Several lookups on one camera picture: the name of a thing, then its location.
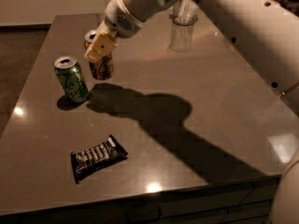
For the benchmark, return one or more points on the black snack bar wrapper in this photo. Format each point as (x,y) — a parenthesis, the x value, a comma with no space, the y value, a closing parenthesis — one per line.
(90,160)

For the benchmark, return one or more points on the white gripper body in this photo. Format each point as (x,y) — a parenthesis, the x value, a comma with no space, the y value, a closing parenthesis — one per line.
(120,20)

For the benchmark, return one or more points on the clear cup with straws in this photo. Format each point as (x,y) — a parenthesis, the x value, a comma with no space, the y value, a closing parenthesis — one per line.
(183,20)

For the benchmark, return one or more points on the green soda can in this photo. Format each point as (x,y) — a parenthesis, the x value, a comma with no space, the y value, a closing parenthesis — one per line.
(70,76)

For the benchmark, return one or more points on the orange soda can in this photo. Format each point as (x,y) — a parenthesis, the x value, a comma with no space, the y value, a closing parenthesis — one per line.
(104,68)

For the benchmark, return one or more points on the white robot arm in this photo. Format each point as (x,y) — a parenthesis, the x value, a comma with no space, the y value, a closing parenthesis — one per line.
(264,33)

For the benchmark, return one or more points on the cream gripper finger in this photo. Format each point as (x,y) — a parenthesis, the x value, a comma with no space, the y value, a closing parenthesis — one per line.
(103,43)

